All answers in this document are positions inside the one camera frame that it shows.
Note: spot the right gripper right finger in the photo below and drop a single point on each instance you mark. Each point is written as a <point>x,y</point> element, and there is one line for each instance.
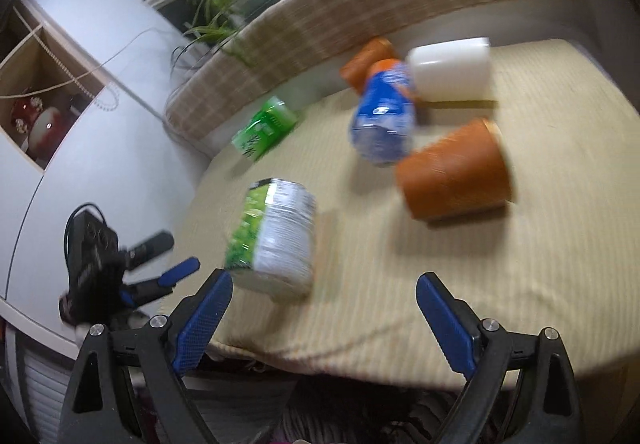
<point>545,405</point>

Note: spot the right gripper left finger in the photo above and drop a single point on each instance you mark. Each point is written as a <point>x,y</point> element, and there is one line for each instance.
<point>99,404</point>

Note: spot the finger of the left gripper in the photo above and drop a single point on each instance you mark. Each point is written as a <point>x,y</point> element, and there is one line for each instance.
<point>153,247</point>
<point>142,293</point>

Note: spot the green tea bottle cup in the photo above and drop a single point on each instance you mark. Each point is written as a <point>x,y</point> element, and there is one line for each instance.
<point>268,127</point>

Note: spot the near orange paper cup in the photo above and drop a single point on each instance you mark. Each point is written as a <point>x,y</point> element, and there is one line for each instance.
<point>464,172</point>

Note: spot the orange paper cup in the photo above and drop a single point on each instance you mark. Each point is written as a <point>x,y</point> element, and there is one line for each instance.
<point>355,71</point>
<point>464,172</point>

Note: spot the far orange paper cup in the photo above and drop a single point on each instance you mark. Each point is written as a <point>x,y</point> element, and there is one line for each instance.
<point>355,71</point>

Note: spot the white paper cup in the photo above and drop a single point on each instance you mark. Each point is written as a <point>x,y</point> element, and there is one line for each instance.
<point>451,71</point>

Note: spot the red white vase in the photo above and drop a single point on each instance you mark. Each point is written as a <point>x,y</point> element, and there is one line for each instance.
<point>45,126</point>

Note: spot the striped yellow mat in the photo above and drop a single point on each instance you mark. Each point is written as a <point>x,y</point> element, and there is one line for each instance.
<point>565,254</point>

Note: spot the blue label water bottle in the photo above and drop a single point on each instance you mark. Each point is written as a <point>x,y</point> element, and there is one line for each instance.
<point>382,126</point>

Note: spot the beige plaid cloth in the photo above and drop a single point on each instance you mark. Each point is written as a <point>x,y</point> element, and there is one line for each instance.
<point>285,40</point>

